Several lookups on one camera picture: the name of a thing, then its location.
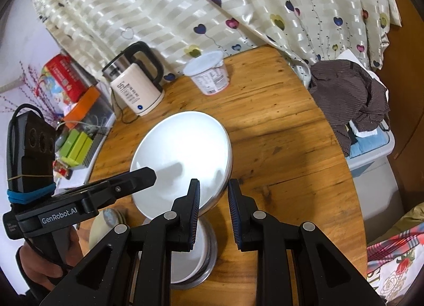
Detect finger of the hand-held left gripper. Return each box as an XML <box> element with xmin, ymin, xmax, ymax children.
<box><xmin>84</xmin><ymin>167</ymin><xmax>157</xmax><ymax>210</ymax></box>

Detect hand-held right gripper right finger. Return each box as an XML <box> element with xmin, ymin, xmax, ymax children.
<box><xmin>227</xmin><ymin>178</ymin><xmax>386</xmax><ymax>306</ymax></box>

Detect floral printed cloth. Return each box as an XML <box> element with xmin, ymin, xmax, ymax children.
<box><xmin>366</xmin><ymin>230</ymin><xmax>421</xmax><ymax>303</ymax></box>

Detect cream electric kettle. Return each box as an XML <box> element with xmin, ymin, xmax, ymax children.
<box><xmin>101</xmin><ymin>41</ymin><xmax>165</xmax><ymax>117</ymax></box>

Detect plastic storage box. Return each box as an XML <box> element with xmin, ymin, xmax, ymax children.
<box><xmin>344</xmin><ymin>127</ymin><xmax>405</xmax><ymax>243</ymax></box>

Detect clear box with orange lid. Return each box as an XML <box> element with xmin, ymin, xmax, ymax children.
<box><xmin>63</xmin><ymin>89</ymin><xmax>116</xmax><ymax>138</ymax></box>

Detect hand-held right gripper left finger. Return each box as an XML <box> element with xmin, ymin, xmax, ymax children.
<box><xmin>40</xmin><ymin>178</ymin><xmax>201</xmax><ymax>306</ymax></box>

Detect grey-green plate with blue motif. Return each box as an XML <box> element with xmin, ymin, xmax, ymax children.
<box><xmin>89</xmin><ymin>208</ymin><xmax>128</xmax><ymax>260</ymax></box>

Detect white plastic tub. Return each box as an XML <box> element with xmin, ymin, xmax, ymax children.
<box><xmin>183</xmin><ymin>50</ymin><xmax>230</xmax><ymax>96</ymax></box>

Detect person's left hand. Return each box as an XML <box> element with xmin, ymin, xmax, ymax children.
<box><xmin>16</xmin><ymin>227</ymin><xmax>85</xmax><ymax>293</ymax></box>

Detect small stainless steel bowl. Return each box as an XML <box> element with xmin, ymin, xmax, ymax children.
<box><xmin>172</xmin><ymin>218</ymin><xmax>218</xmax><ymax>291</ymax></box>

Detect green boxes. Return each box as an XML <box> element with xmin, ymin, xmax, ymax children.
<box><xmin>60</xmin><ymin>129</ymin><xmax>82</xmax><ymax>164</ymax></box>

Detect brown striped cloth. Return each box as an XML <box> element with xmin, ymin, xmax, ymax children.
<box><xmin>310</xmin><ymin>60</ymin><xmax>391</xmax><ymax>157</ymax></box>

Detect large red package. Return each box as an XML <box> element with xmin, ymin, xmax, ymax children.
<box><xmin>40</xmin><ymin>54</ymin><xmax>90</xmax><ymax>103</ymax></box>

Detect lime green flat box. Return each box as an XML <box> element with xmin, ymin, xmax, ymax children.
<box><xmin>71</xmin><ymin>132</ymin><xmax>95</xmax><ymax>166</ymax></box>

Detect small red packet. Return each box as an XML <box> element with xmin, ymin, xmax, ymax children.
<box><xmin>53</xmin><ymin>160</ymin><xmax>72</xmax><ymax>179</ymax></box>

